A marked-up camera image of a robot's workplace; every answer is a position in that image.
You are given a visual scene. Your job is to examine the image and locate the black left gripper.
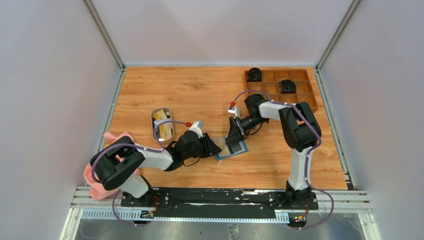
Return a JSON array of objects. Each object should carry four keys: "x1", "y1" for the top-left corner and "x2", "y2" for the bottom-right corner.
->
[{"x1": 182, "y1": 132, "x2": 222, "y2": 161}]

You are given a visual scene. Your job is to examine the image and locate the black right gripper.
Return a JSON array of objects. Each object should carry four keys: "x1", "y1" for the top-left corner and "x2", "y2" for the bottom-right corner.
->
[{"x1": 226, "y1": 115, "x2": 268, "y2": 147}]

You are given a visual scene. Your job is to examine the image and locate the blue leather card holder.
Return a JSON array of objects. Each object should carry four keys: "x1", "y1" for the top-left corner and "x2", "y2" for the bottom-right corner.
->
[{"x1": 213, "y1": 138, "x2": 248, "y2": 161}]

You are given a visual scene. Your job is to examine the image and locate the gold card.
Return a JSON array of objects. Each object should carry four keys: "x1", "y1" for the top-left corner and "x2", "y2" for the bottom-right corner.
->
[
  {"x1": 152, "y1": 109, "x2": 170, "y2": 121},
  {"x1": 215, "y1": 137, "x2": 231, "y2": 158}
]

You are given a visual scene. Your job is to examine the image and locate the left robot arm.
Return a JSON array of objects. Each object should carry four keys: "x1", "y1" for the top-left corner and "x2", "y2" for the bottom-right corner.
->
[{"x1": 84, "y1": 130, "x2": 223, "y2": 207}]

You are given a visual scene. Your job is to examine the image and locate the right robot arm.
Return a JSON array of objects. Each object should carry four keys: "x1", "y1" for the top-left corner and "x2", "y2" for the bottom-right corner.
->
[{"x1": 225, "y1": 93, "x2": 322, "y2": 209}]

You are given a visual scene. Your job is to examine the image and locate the black rosette top left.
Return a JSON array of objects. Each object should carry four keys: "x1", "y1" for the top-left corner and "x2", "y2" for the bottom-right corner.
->
[{"x1": 246, "y1": 67, "x2": 263, "y2": 83}]

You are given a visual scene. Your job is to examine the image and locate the black rosette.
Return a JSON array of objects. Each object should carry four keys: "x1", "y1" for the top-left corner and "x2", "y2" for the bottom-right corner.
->
[
  {"x1": 279, "y1": 79, "x2": 297, "y2": 94},
  {"x1": 246, "y1": 67, "x2": 263, "y2": 83}
]

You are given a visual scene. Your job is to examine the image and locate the wooden compartment tray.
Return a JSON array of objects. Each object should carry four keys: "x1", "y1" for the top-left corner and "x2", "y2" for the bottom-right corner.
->
[{"x1": 244, "y1": 67, "x2": 319, "y2": 112}]

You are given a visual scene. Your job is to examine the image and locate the black rosette middle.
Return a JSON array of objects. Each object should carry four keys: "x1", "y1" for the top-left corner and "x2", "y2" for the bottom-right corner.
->
[{"x1": 279, "y1": 79, "x2": 297, "y2": 94}]

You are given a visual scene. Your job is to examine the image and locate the pink cloth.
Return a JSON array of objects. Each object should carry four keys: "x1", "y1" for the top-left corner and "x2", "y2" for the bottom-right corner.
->
[{"x1": 83, "y1": 132, "x2": 134, "y2": 201}]

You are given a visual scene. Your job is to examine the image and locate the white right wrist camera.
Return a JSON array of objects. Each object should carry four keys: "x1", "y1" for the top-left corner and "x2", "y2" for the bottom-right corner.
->
[{"x1": 227, "y1": 105, "x2": 241, "y2": 118}]

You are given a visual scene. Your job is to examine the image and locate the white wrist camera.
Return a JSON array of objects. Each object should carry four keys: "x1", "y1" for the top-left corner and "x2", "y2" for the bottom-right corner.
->
[
  {"x1": 188, "y1": 120, "x2": 204, "y2": 138},
  {"x1": 227, "y1": 105, "x2": 241, "y2": 118}
]

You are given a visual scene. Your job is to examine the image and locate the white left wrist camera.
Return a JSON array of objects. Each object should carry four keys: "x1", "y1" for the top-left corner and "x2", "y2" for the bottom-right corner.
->
[{"x1": 188, "y1": 120, "x2": 204, "y2": 138}]

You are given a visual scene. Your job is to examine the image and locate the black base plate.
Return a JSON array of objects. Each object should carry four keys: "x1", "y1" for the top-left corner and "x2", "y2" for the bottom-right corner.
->
[{"x1": 120, "y1": 187, "x2": 319, "y2": 220}]

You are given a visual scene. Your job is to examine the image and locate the aluminium frame rail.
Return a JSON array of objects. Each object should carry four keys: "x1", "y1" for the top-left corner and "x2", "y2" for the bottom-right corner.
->
[{"x1": 71, "y1": 186, "x2": 372, "y2": 223}]

